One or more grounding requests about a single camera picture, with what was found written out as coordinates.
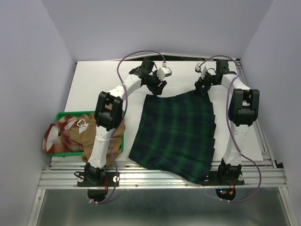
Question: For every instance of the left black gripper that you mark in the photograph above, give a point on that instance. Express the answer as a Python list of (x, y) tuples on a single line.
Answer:
[(156, 91)]

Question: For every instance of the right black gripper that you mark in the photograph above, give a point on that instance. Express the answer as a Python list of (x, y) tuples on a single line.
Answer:
[(199, 83)]

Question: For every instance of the dark green plaid skirt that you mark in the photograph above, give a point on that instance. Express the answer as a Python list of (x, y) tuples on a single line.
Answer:
[(176, 134)]

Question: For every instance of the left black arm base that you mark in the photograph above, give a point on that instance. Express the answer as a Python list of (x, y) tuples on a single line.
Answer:
[(106, 179)]

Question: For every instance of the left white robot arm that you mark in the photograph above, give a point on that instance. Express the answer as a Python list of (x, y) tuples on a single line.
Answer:
[(109, 112)]

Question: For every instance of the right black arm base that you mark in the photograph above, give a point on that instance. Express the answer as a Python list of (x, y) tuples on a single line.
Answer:
[(213, 179)]

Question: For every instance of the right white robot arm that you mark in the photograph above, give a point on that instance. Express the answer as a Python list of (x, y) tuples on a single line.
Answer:
[(242, 106)]

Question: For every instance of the tan brown skirt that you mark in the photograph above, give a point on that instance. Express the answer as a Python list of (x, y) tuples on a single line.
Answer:
[(86, 137)]

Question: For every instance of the green plastic tray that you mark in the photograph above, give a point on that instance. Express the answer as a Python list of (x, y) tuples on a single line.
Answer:
[(73, 134)]

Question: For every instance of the red white plaid skirt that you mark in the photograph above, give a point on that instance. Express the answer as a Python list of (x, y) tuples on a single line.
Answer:
[(57, 140)]

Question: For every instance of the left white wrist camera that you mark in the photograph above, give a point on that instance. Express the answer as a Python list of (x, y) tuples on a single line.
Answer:
[(163, 72)]

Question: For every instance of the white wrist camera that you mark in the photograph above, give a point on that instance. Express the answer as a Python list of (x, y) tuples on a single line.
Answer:
[(163, 72), (201, 69)]

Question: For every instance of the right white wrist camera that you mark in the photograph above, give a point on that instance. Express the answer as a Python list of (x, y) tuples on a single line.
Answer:
[(201, 69)]

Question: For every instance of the aluminium frame rail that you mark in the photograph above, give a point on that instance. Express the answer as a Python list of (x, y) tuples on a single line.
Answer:
[(262, 173)]

